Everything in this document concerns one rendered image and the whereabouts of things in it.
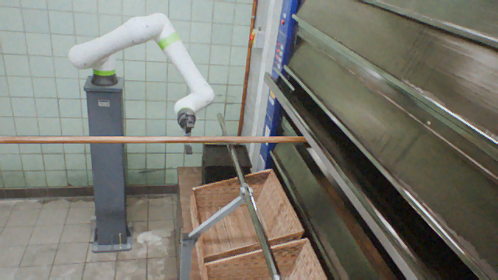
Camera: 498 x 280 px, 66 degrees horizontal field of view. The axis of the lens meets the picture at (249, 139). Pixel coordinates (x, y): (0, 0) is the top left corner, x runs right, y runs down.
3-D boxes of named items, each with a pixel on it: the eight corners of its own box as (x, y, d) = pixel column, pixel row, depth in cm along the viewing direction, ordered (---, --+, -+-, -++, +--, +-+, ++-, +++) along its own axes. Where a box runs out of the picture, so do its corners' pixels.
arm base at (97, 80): (95, 71, 239) (94, 61, 236) (120, 72, 243) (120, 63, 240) (89, 85, 217) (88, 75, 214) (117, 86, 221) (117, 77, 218)
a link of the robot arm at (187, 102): (181, 117, 214) (170, 103, 209) (200, 105, 213) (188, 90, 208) (183, 129, 203) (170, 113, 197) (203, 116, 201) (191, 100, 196)
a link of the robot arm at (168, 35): (136, 22, 194) (152, 9, 188) (150, 19, 205) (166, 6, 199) (156, 54, 198) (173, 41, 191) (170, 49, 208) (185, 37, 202)
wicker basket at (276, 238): (266, 204, 242) (273, 167, 229) (296, 273, 194) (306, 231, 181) (188, 208, 229) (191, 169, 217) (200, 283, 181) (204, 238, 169)
